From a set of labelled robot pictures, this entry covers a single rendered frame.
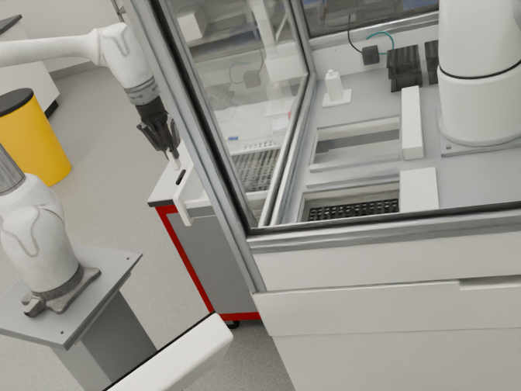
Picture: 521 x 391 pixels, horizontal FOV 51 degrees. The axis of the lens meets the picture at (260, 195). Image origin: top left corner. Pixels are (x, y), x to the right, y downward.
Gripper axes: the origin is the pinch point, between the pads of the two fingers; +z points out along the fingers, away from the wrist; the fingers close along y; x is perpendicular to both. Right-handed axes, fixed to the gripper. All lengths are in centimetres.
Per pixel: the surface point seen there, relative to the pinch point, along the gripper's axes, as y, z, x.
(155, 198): -22.5, 23.3, 14.3
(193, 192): 2.4, 11.8, -1.8
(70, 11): -274, 34, 392
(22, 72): -272, 49, 276
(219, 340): 44, -18, -83
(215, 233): -6.0, 42.2, 14.2
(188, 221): 2.2, 15.5, -11.5
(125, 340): -26, 46, -30
